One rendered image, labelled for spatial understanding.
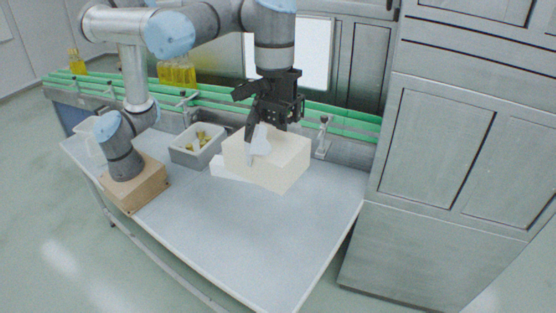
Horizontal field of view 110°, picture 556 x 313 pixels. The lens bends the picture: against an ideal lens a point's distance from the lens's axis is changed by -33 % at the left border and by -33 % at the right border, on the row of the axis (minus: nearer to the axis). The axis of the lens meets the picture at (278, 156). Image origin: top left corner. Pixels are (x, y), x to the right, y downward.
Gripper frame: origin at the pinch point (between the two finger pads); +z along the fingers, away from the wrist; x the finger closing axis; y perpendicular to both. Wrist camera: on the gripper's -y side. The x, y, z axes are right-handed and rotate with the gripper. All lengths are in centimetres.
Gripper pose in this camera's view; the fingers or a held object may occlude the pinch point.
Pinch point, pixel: (265, 148)
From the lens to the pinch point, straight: 63.2
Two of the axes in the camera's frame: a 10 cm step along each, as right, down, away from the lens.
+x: 5.5, -5.0, 6.7
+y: 8.4, 3.3, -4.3
